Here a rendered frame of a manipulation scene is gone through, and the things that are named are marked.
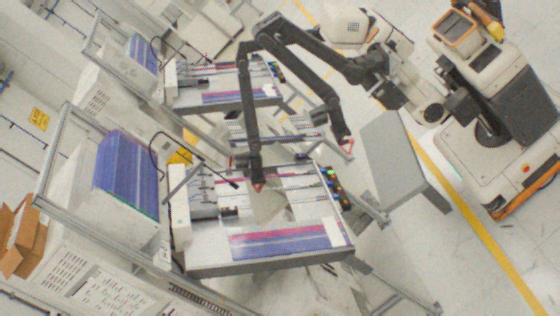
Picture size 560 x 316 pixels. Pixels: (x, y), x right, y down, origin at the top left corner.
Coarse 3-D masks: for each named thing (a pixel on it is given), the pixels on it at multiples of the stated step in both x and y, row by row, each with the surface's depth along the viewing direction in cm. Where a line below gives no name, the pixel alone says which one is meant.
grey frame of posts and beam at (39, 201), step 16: (80, 112) 231; (96, 128) 238; (160, 160) 254; (160, 176) 242; (352, 192) 295; (48, 208) 169; (64, 208) 175; (368, 208) 300; (64, 224) 174; (80, 224) 176; (384, 224) 311; (96, 240) 181; (112, 240) 184; (144, 256) 192; (176, 272) 200; (384, 272) 228; (192, 288) 203; (208, 288) 209; (400, 288) 231; (224, 304) 212; (240, 304) 219; (416, 304) 241
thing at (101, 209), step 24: (144, 144) 249; (48, 168) 184; (96, 192) 187; (96, 216) 192; (120, 216) 195; (144, 216) 199; (384, 216) 314; (120, 240) 201; (144, 240) 203; (360, 264) 215; (384, 312) 239
